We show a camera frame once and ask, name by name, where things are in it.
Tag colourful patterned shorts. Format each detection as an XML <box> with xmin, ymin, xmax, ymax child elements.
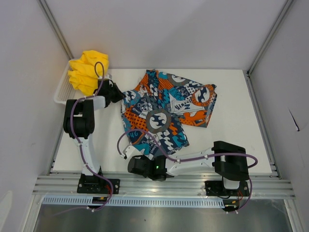
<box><xmin>121</xmin><ymin>70</ymin><xmax>217</xmax><ymax>160</ymax></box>

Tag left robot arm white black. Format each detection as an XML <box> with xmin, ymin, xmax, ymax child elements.
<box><xmin>63</xmin><ymin>78</ymin><xmax>124</xmax><ymax>176</ymax></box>

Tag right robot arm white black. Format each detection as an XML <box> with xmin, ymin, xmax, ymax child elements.
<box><xmin>127</xmin><ymin>141</ymin><xmax>249</xmax><ymax>195</ymax></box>

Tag yellow shorts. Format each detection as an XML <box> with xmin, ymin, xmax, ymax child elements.
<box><xmin>68</xmin><ymin>50</ymin><xmax>109</xmax><ymax>96</ymax></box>

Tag white plastic basket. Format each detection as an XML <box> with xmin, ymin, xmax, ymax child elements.
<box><xmin>54</xmin><ymin>62</ymin><xmax>106</xmax><ymax>108</ymax></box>

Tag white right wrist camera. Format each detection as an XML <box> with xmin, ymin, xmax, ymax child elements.
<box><xmin>121</xmin><ymin>145</ymin><xmax>142</xmax><ymax>160</ymax></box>

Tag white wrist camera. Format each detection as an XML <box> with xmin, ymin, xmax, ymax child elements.
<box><xmin>104</xmin><ymin>73</ymin><xmax>112</xmax><ymax>81</ymax></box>
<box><xmin>121</xmin><ymin>145</ymin><xmax>142</xmax><ymax>160</ymax></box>

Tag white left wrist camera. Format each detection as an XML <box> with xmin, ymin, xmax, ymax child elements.
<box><xmin>104</xmin><ymin>73</ymin><xmax>112</xmax><ymax>81</ymax></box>

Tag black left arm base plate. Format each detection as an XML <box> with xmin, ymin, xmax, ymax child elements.
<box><xmin>77</xmin><ymin>174</ymin><xmax>121</xmax><ymax>194</ymax></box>

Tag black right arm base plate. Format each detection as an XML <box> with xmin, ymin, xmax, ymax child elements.
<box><xmin>204</xmin><ymin>180</ymin><xmax>250</xmax><ymax>198</ymax></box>

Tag aluminium mounting rail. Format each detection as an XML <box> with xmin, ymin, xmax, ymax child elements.
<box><xmin>32</xmin><ymin>173</ymin><xmax>295</xmax><ymax>199</ymax></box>

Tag slotted grey cable duct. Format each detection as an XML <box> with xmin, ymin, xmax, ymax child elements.
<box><xmin>42</xmin><ymin>195</ymin><xmax>224</xmax><ymax>208</ymax></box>

